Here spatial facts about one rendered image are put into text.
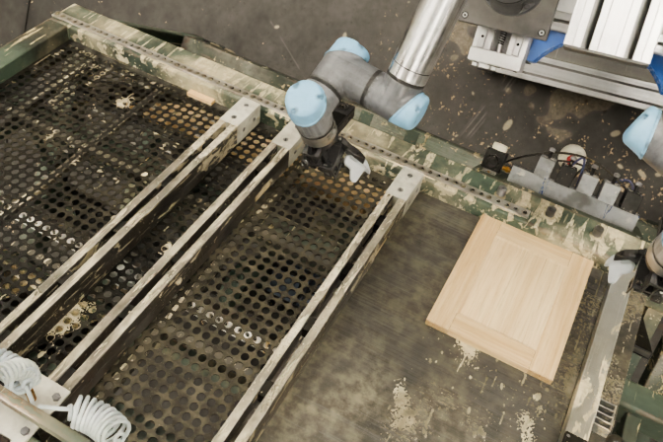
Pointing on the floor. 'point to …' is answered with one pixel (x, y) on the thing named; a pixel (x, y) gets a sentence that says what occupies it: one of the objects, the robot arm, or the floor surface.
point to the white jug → (571, 151)
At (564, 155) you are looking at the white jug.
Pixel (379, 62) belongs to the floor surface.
